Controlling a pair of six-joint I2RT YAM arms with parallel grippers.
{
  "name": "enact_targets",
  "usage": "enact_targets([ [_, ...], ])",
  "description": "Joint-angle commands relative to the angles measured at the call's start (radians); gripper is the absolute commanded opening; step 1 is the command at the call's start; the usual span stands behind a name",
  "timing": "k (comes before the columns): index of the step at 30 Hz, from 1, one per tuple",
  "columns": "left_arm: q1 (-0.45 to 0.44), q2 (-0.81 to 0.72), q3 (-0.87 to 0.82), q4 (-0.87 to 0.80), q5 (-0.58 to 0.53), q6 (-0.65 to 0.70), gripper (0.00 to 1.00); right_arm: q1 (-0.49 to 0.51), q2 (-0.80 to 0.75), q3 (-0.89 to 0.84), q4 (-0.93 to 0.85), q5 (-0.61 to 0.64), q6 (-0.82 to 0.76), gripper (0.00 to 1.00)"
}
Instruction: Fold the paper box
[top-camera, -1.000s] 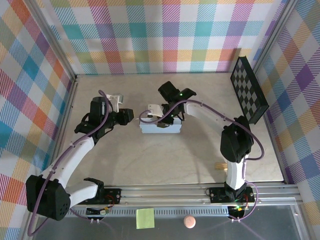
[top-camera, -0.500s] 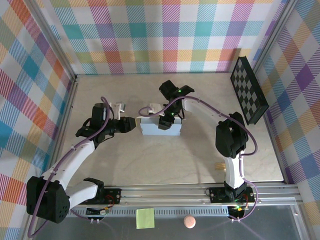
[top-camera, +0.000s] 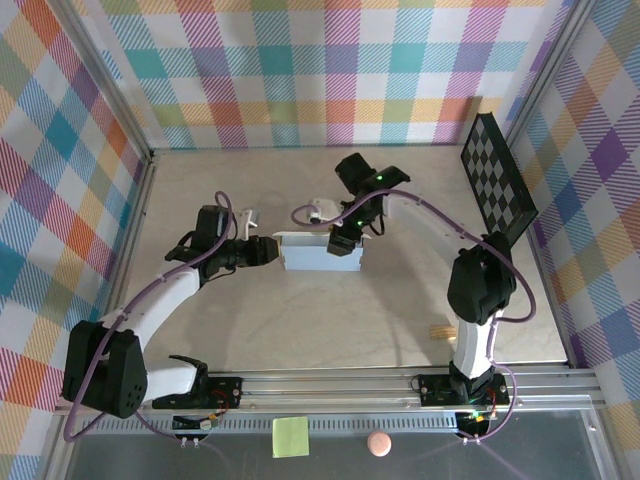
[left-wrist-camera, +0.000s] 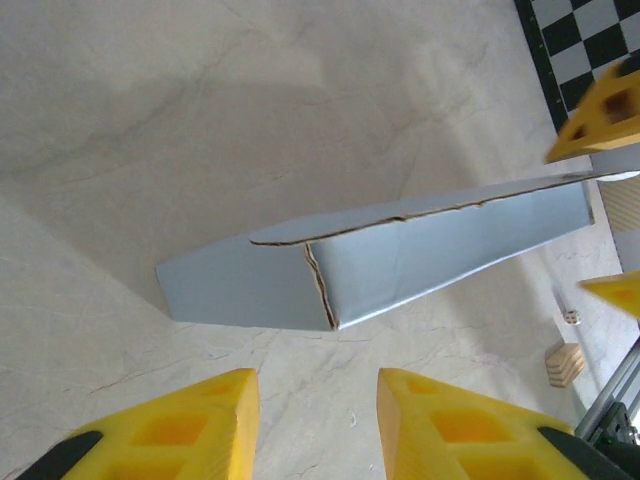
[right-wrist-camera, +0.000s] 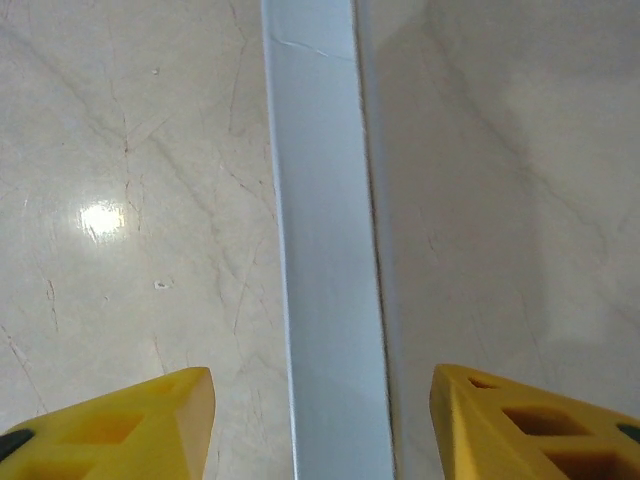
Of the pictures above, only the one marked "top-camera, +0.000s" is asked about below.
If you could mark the white paper box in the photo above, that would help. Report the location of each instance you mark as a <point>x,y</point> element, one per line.
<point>310,260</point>

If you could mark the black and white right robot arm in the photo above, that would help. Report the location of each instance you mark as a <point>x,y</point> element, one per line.
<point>480,280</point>

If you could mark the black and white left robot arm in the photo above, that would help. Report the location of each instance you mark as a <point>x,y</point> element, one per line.
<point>105,370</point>

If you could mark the small wooden block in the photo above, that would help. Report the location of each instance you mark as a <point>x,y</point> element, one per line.
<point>441,333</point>

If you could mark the black checkerboard calibration board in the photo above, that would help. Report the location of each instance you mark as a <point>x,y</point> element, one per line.
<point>495,180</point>

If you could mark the slotted metal strip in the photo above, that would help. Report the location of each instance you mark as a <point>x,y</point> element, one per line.
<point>350,425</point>

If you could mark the green sticky note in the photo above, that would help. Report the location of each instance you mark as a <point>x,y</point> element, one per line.
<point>291,437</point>

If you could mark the small circuit board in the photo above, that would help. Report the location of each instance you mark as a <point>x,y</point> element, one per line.
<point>475,424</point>
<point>192,423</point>

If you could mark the pink round disc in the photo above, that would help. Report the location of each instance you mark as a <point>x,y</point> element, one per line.
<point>378,444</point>

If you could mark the clear acrylic panel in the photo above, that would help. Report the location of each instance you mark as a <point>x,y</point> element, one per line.
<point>150,460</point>

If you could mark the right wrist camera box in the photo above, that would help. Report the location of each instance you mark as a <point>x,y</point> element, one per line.
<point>325,210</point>

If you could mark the aluminium side rail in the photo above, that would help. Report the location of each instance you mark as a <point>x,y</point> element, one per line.
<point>559,310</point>
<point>143,190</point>

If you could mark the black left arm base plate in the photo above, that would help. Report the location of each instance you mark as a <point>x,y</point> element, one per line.
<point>225,390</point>

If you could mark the aluminium mounting rail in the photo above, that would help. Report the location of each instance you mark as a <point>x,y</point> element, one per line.
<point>325,395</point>

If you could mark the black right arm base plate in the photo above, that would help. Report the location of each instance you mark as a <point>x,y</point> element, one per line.
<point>435,390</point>

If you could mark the aluminium corner post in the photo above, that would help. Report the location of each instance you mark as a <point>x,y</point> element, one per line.
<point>106,75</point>
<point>547,70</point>

